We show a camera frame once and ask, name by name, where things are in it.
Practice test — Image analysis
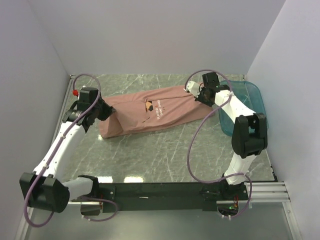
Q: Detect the teal translucent plastic basin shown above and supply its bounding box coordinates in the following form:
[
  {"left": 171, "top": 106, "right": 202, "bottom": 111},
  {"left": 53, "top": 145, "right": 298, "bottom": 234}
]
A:
[{"left": 218, "top": 80, "right": 267, "bottom": 137}]

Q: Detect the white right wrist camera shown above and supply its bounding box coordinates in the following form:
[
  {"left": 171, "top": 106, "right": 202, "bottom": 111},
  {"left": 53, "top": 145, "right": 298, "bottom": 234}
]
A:
[{"left": 184, "top": 81, "right": 201, "bottom": 96}]

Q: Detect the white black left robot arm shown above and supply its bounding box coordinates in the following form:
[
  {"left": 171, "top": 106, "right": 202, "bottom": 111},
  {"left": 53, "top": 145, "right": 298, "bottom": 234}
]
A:
[{"left": 19, "top": 87, "right": 115, "bottom": 213}]

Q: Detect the aluminium front frame rail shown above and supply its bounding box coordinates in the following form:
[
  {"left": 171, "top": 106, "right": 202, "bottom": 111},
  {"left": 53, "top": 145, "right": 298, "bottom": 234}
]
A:
[{"left": 216, "top": 181, "right": 291, "bottom": 204}]

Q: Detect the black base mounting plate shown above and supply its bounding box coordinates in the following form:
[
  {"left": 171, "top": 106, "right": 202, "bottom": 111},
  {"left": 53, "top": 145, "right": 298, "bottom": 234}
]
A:
[{"left": 74, "top": 181, "right": 251, "bottom": 216}]

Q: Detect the pink t-shirt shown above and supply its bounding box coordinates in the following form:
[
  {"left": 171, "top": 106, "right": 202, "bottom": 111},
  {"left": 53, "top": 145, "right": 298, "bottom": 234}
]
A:
[{"left": 98, "top": 85, "right": 213, "bottom": 139}]

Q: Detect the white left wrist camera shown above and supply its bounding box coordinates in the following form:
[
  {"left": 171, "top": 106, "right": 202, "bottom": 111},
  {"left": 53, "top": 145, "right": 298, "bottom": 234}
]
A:
[{"left": 71, "top": 85, "right": 86, "bottom": 98}]

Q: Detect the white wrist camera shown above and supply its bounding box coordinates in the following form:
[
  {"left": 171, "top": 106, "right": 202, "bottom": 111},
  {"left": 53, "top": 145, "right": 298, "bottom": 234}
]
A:
[
  {"left": 184, "top": 81, "right": 201, "bottom": 96},
  {"left": 71, "top": 85, "right": 86, "bottom": 98}
]

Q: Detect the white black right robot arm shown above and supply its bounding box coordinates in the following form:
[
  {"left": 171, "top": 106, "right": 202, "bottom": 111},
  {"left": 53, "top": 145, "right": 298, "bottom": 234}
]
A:
[{"left": 184, "top": 71, "right": 268, "bottom": 200}]

